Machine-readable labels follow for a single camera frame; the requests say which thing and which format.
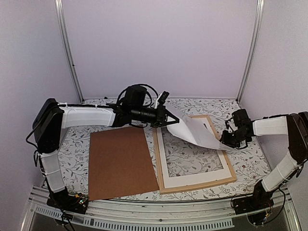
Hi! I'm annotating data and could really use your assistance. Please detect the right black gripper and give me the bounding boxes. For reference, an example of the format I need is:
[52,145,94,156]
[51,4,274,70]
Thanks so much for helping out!
[218,129,249,149]

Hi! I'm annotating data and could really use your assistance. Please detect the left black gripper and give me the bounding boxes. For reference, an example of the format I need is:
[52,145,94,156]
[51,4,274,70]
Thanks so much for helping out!
[131,104,179,128]

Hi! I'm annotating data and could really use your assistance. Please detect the books and cat photo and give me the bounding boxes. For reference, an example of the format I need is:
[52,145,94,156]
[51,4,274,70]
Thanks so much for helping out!
[166,104,233,151]

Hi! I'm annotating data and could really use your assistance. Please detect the wooden picture frame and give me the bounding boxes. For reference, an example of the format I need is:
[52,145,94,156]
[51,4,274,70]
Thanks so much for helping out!
[153,114,238,195]

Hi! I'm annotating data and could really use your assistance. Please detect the white mat board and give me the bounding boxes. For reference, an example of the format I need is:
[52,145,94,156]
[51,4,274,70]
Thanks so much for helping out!
[156,117,233,189]

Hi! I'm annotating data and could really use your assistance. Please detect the brown backing board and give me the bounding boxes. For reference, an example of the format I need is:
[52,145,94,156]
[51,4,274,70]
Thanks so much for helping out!
[88,127,159,201]

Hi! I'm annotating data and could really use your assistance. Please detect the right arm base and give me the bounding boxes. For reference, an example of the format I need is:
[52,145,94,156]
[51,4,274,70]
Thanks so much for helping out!
[231,194,274,226]

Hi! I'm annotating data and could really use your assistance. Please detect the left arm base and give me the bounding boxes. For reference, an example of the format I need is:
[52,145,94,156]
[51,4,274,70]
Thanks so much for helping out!
[47,190,89,214]

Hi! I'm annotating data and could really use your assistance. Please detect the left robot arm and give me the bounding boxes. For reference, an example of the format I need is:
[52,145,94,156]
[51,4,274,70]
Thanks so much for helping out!
[26,84,180,209]

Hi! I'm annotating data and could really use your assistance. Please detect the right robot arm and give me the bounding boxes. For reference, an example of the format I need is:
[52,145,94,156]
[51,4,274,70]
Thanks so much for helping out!
[220,109,308,210]

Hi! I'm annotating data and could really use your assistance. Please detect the floral tablecloth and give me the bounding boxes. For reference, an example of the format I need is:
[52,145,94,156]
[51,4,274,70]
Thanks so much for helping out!
[58,98,270,202]

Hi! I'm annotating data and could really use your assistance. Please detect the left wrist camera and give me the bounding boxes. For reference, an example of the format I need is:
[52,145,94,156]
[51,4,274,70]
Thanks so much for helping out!
[154,91,169,109]

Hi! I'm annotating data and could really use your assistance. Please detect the front aluminium rail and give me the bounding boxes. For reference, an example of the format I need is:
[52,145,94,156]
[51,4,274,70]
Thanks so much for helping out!
[21,186,302,231]

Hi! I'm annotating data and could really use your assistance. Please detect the right aluminium post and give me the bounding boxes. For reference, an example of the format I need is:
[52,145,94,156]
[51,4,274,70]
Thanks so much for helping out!
[236,0,265,104]

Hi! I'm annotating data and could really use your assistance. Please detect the aluminium post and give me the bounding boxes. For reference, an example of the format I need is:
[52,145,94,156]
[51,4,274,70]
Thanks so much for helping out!
[236,0,265,104]
[54,0,84,102]

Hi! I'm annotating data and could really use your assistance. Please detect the left aluminium post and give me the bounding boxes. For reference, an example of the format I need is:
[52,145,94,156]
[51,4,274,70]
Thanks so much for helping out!
[54,0,84,102]

